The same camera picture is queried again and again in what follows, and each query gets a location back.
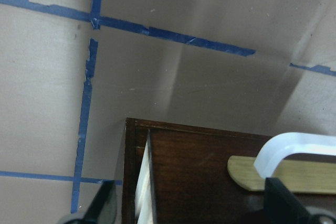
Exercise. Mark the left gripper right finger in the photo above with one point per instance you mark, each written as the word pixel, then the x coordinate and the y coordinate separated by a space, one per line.
pixel 281 205

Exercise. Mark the dark brown wooden cabinet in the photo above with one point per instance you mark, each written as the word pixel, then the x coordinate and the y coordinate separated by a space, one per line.
pixel 130 169

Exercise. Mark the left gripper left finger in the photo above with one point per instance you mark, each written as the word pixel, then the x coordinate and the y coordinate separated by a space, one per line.
pixel 103 208

